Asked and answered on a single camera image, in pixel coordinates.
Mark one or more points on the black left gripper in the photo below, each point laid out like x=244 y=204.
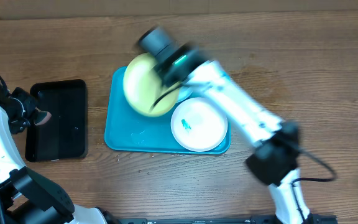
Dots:
x=28 y=100

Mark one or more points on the yellow-green plate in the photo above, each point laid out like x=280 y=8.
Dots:
x=143 y=88

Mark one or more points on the light blue plate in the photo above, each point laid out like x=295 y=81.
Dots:
x=184 y=93

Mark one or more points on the white plate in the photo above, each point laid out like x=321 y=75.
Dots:
x=197 y=125

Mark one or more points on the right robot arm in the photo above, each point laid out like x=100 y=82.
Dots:
x=275 y=141

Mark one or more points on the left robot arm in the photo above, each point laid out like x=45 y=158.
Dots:
x=25 y=195

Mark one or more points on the black plastic tray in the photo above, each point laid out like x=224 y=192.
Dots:
x=64 y=135

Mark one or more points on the teal plastic tray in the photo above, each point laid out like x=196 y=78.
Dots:
x=127 y=130

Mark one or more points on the cardboard backdrop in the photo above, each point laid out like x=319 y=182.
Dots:
x=41 y=9

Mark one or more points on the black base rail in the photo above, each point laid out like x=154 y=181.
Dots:
x=197 y=221

